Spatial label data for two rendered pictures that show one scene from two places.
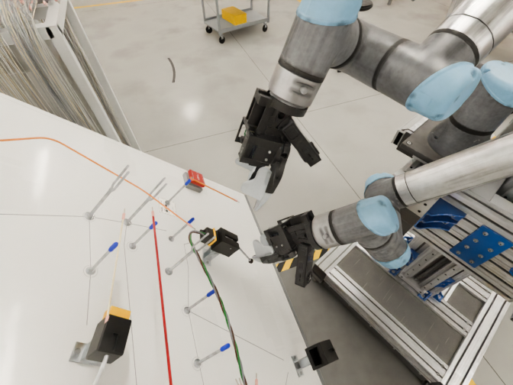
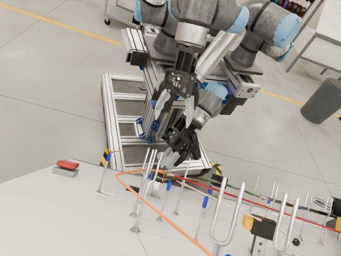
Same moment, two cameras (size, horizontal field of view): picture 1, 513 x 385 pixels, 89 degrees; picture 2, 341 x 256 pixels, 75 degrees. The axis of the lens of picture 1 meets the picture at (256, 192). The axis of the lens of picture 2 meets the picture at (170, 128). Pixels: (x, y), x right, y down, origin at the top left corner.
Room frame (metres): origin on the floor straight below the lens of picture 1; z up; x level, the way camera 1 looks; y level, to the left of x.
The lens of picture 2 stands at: (0.26, 0.47, 1.69)
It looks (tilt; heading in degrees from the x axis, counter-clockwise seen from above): 43 degrees down; 278
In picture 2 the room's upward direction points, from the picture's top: 25 degrees clockwise
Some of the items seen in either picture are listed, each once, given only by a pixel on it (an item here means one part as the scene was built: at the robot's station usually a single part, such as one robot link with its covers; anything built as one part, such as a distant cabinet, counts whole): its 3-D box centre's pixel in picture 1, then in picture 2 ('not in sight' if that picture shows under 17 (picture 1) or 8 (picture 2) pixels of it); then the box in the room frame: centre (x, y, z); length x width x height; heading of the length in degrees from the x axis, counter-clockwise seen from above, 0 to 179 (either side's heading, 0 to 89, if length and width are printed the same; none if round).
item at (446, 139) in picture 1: (463, 132); (169, 39); (0.61, -0.61, 1.21); 0.15 x 0.15 x 0.10
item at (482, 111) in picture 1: (489, 95); (175, 16); (0.61, -0.60, 1.33); 0.13 x 0.12 x 0.14; 35
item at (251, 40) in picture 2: not in sight; (257, 35); (0.23, -0.93, 1.33); 0.13 x 0.12 x 0.14; 167
